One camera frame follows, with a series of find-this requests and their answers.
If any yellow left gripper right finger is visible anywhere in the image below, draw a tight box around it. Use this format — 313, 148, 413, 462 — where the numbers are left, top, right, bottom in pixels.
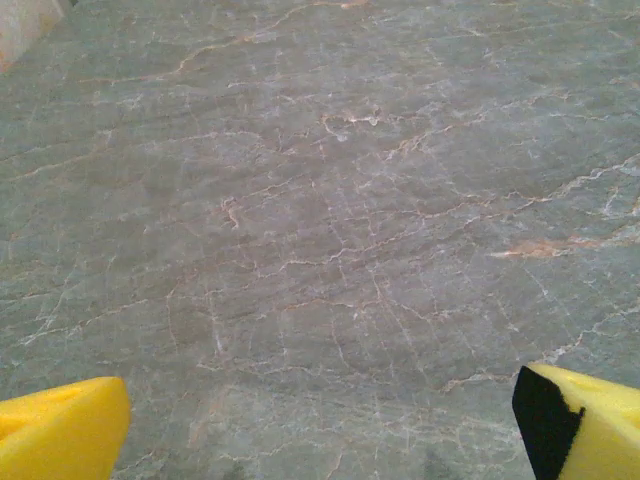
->
511, 363, 640, 480

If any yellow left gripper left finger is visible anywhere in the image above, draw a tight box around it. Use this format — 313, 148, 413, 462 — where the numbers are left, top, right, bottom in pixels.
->
0, 376, 132, 480

